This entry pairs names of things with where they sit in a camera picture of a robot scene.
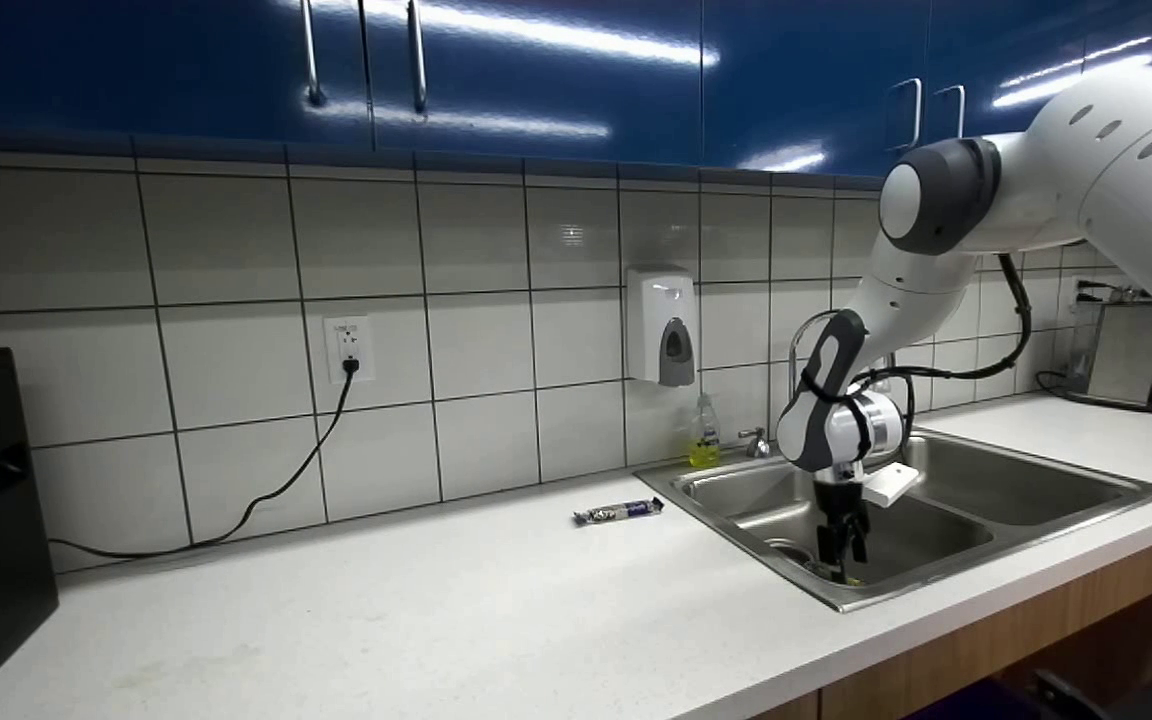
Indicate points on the stainless steel double sink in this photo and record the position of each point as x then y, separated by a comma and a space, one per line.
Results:
962, 500

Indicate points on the yellow dish soap bottle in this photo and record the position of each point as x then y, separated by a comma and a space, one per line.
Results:
703, 444

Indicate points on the steel sink drain strainer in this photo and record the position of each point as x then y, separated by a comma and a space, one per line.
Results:
784, 549

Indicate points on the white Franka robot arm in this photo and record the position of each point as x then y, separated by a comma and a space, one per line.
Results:
1108, 160

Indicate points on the white wall soap dispenser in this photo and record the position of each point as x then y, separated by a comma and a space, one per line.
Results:
659, 322

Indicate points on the blue cabinet door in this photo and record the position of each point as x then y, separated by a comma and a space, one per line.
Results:
802, 92
138, 64
537, 92
1003, 52

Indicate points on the wooden base cabinet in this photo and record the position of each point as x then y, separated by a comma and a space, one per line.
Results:
1003, 625

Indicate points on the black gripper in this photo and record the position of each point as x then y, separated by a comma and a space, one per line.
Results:
843, 500

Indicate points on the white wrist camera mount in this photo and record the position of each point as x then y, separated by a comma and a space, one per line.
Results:
894, 483

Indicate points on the white wall outlet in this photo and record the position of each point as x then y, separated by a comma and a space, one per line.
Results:
350, 342

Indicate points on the dark marker pen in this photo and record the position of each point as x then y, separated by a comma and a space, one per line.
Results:
616, 509

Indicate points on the black chair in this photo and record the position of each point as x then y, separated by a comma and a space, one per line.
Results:
1139, 701

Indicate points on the silver countertop appliance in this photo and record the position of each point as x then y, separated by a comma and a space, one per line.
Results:
1116, 344

